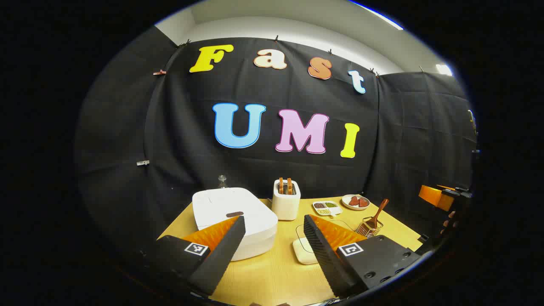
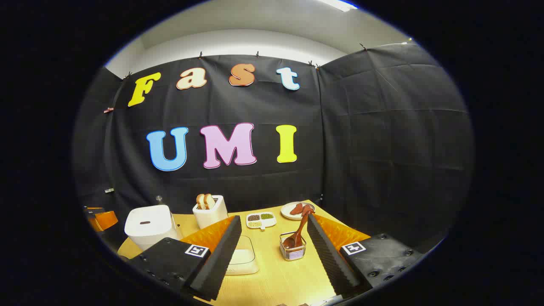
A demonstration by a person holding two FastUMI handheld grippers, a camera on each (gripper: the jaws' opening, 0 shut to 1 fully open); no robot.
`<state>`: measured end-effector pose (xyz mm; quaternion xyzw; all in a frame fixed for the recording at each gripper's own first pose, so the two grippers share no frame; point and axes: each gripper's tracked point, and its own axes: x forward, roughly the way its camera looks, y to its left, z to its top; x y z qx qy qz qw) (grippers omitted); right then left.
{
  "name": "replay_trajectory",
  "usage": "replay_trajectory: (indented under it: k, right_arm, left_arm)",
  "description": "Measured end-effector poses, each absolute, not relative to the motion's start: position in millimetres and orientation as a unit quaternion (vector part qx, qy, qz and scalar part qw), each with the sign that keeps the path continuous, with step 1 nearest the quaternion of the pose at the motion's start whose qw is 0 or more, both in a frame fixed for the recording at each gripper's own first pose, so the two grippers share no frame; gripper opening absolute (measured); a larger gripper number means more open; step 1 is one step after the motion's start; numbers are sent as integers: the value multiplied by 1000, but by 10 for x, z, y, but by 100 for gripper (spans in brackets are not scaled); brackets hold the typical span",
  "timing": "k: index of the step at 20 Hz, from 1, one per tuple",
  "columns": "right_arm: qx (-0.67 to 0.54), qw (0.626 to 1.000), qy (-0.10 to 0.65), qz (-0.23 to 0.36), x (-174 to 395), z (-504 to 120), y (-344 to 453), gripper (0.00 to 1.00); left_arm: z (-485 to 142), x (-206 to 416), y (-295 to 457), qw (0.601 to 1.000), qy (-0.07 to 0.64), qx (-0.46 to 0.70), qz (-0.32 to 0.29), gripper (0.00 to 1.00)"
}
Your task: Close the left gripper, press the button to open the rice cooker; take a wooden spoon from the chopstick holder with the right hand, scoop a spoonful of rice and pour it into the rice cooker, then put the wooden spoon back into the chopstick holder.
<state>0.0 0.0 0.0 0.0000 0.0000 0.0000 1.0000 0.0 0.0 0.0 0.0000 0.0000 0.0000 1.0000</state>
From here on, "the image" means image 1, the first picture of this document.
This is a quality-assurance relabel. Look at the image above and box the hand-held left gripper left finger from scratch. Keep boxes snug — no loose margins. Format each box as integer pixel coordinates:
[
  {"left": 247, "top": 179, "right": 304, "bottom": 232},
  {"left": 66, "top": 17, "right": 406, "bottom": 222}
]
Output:
[{"left": 147, "top": 215, "right": 247, "bottom": 297}]

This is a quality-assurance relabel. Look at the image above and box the white rice cooker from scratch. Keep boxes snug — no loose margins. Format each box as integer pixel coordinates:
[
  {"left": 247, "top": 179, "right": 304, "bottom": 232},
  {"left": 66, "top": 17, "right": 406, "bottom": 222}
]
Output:
[{"left": 192, "top": 187, "right": 279, "bottom": 261}]

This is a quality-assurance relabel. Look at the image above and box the white divided grain dish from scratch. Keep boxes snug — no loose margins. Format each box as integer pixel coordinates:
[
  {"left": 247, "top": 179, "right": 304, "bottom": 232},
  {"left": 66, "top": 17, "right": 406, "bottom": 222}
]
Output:
[{"left": 312, "top": 201, "right": 343, "bottom": 216}]

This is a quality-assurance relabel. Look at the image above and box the white toaster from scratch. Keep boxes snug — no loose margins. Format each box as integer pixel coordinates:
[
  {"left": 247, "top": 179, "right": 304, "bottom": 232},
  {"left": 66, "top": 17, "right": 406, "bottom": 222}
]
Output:
[{"left": 272, "top": 179, "right": 301, "bottom": 221}]

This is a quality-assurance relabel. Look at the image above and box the brown wooden spoon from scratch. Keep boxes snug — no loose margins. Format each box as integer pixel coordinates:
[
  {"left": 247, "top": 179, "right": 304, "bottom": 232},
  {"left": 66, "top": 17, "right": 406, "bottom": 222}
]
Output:
[{"left": 366, "top": 198, "right": 389, "bottom": 230}]

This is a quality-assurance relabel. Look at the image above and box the white round plate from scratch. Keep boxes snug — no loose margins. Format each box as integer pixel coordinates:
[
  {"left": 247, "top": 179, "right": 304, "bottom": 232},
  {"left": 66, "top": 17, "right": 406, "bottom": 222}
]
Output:
[{"left": 342, "top": 194, "right": 371, "bottom": 211}]

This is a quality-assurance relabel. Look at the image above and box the clear container of rice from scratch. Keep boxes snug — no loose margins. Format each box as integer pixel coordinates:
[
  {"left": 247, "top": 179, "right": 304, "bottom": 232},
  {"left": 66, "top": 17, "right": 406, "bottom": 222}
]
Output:
[{"left": 292, "top": 220, "right": 362, "bottom": 265}]

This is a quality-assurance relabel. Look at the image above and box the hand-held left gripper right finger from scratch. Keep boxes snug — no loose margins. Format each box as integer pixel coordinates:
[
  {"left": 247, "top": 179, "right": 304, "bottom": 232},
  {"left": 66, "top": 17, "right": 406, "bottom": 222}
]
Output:
[{"left": 303, "top": 214, "right": 425, "bottom": 299}]

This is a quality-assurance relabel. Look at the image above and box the metal wire chopstick holder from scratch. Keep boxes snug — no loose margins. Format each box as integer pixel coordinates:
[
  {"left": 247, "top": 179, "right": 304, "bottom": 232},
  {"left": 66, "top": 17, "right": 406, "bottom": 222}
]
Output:
[{"left": 355, "top": 217, "right": 384, "bottom": 238}]

